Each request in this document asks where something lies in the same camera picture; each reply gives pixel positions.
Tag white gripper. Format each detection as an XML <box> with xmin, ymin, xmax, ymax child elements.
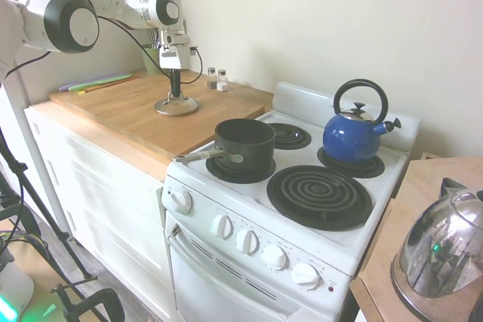
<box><xmin>158</xmin><ymin>44</ymin><xmax>192</xmax><ymax>99</ymax></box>

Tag glass pot lid steel rim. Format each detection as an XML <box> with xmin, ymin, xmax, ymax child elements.
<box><xmin>153</xmin><ymin>91</ymin><xmax>201</xmax><ymax>117</ymax></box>

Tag green utensil crock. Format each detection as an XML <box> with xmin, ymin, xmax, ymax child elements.
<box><xmin>141</xmin><ymin>44</ymin><xmax>165</xmax><ymax>76</ymax></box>

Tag glass pepper shaker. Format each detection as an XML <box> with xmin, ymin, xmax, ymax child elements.
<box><xmin>205</xmin><ymin>66</ymin><xmax>218</xmax><ymax>90</ymax></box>

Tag glass salt shaker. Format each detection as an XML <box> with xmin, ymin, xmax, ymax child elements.
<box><xmin>216</xmin><ymin>69</ymin><xmax>230</xmax><ymax>94</ymax></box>

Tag wooden butcher block board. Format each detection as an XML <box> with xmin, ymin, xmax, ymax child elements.
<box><xmin>48</xmin><ymin>69</ymin><xmax>275</xmax><ymax>167</ymax></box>

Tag orange knife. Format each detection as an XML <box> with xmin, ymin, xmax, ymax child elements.
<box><xmin>84</xmin><ymin>75</ymin><xmax>143</xmax><ymax>94</ymax></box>

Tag colourful flat utensils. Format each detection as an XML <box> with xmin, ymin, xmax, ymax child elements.
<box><xmin>68</xmin><ymin>73</ymin><xmax>134</xmax><ymax>94</ymax></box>

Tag small black coil burner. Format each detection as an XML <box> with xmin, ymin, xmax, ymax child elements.
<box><xmin>265</xmin><ymin>121</ymin><xmax>313</xmax><ymax>150</ymax></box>
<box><xmin>205</xmin><ymin>153</ymin><xmax>277</xmax><ymax>185</ymax></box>
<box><xmin>316</xmin><ymin>146</ymin><xmax>386</xmax><ymax>179</ymax></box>

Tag white timer knob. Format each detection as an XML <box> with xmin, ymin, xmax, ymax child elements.
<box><xmin>170</xmin><ymin>190</ymin><xmax>193</xmax><ymax>213</ymax></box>

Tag white kitchen cabinet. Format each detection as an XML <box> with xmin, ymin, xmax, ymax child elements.
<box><xmin>23</xmin><ymin>101</ymin><xmax>175</xmax><ymax>322</ymax></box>

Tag white stove knob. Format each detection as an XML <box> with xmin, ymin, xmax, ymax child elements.
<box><xmin>235</xmin><ymin>228</ymin><xmax>260</xmax><ymax>255</ymax></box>
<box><xmin>291</xmin><ymin>262</ymin><xmax>322</xmax><ymax>291</ymax></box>
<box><xmin>260</xmin><ymin>244</ymin><xmax>290</xmax><ymax>271</ymax></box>
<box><xmin>211</xmin><ymin>214</ymin><xmax>234</xmax><ymax>241</ymax></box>

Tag white stand pole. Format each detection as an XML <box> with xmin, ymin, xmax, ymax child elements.
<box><xmin>0</xmin><ymin>79</ymin><xmax>73</xmax><ymax>241</ymax></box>

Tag large black coil burner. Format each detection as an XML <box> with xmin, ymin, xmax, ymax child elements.
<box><xmin>266</xmin><ymin>164</ymin><xmax>374</xmax><ymax>232</ymax></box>

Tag blue enamel whistling kettle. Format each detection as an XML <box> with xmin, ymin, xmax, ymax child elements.
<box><xmin>321</xmin><ymin>78</ymin><xmax>403</xmax><ymax>162</ymax></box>

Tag white electric stove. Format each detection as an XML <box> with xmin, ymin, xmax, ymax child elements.
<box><xmin>161</xmin><ymin>81</ymin><xmax>423</xmax><ymax>322</ymax></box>

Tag black clamp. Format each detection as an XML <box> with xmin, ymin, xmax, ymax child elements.
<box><xmin>50</xmin><ymin>283</ymin><xmax>126</xmax><ymax>322</ymax></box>

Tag light wooden side table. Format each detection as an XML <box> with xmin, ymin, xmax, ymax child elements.
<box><xmin>349</xmin><ymin>155</ymin><xmax>483</xmax><ymax>322</ymax></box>

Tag white device with green light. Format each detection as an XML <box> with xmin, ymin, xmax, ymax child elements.
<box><xmin>0</xmin><ymin>238</ymin><xmax>35</xmax><ymax>322</ymax></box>

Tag stainless steel electric kettle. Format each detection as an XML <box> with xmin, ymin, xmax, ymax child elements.
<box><xmin>389</xmin><ymin>177</ymin><xmax>483</xmax><ymax>322</ymax></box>

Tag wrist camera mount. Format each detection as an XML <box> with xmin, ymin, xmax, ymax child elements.
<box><xmin>159</xmin><ymin>29</ymin><xmax>192</xmax><ymax>49</ymax></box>

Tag wire whisk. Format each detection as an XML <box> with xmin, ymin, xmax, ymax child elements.
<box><xmin>146</xmin><ymin>26</ymin><xmax>162</xmax><ymax>50</ymax></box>

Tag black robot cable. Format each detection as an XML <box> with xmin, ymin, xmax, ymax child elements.
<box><xmin>5</xmin><ymin>0</ymin><xmax>204</xmax><ymax>86</ymax></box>

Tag black saucepan with steel handle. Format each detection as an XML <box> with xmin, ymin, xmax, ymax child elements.
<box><xmin>173</xmin><ymin>118</ymin><xmax>277</xmax><ymax>174</ymax></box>

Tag black camera tripod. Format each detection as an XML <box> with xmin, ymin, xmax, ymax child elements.
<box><xmin>0</xmin><ymin>125</ymin><xmax>100</xmax><ymax>290</ymax></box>

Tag white oven door handle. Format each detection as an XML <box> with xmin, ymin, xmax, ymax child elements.
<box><xmin>167</xmin><ymin>234</ymin><xmax>294</xmax><ymax>321</ymax></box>

